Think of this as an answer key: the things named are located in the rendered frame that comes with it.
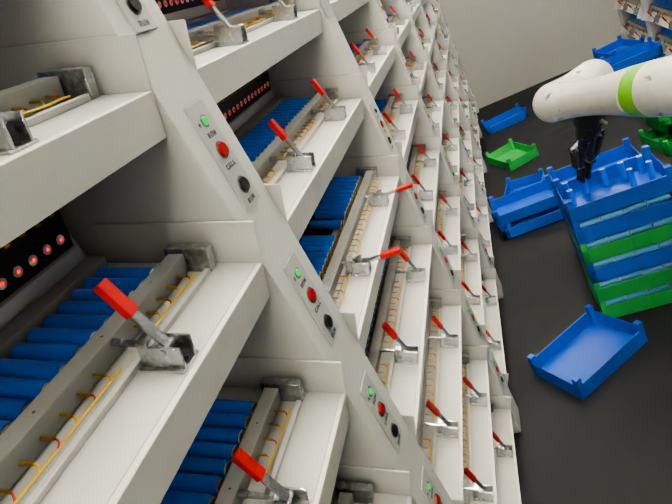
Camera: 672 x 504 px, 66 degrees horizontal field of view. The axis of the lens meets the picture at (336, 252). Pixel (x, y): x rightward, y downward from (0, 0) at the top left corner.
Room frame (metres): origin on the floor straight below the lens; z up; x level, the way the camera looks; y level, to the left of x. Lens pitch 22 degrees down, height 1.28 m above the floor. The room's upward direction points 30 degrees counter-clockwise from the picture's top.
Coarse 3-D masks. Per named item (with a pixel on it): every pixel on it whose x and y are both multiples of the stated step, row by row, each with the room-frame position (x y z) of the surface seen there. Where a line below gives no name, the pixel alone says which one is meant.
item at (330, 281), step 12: (372, 180) 1.13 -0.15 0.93; (360, 192) 1.05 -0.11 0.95; (360, 204) 0.99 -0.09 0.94; (372, 204) 1.01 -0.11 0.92; (348, 216) 0.95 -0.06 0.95; (360, 216) 0.97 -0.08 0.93; (348, 228) 0.90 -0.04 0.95; (348, 240) 0.86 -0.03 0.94; (360, 240) 0.87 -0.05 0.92; (336, 252) 0.82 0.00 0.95; (336, 264) 0.78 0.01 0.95; (324, 276) 0.75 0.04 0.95; (336, 276) 0.75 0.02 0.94
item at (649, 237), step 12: (660, 228) 1.31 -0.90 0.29; (576, 240) 1.46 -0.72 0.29; (624, 240) 1.35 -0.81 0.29; (636, 240) 1.34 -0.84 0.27; (648, 240) 1.32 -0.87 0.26; (660, 240) 1.31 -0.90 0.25; (588, 252) 1.39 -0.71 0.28; (600, 252) 1.38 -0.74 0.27; (612, 252) 1.36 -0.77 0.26; (624, 252) 1.35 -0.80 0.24
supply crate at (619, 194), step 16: (624, 160) 1.49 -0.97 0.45; (656, 160) 1.40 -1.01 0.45; (592, 176) 1.53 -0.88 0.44; (608, 176) 1.51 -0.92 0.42; (640, 176) 1.44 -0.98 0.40; (656, 176) 1.39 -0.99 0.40; (560, 192) 1.56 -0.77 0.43; (576, 192) 1.55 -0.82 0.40; (592, 192) 1.50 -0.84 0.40; (608, 192) 1.45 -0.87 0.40; (624, 192) 1.33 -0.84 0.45; (640, 192) 1.32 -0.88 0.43; (656, 192) 1.30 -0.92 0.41; (576, 208) 1.38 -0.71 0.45; (592, 208) 1.37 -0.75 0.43; (608, 208) 1.35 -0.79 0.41
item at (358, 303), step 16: (352, 160) 1.19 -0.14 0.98; (368, 160) 1.18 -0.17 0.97; (384, 160) 1.17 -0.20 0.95; (336, 176) 1.22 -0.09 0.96; (384, 176) 1.17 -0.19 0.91; (368, 208) 1.02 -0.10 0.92; (384, 208) 1.00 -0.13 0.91; (368, 224) 0.95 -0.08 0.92; (384, 224) 0.93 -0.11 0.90; (368, 240) 0.88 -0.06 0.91; (384, 240) 0.89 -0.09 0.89; (352, 256) 0.84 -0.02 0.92; (368, 256) 0.83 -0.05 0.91; (352, 288) 0.74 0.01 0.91; (368, 288) 0.73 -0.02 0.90; (336, 304) 0.71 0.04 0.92; (352, 304) 0.70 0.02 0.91; (368, 304) 0.70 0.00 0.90; (352, 320) 0.61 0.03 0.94; (368, 320) 0.69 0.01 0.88
